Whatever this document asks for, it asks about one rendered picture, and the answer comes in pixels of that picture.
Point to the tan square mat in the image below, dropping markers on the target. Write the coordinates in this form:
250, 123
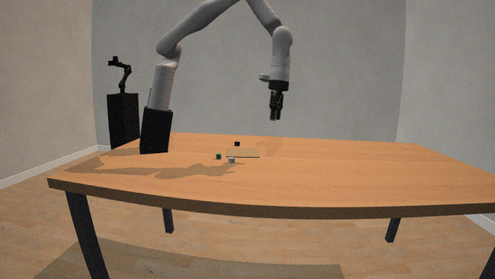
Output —
243, 153

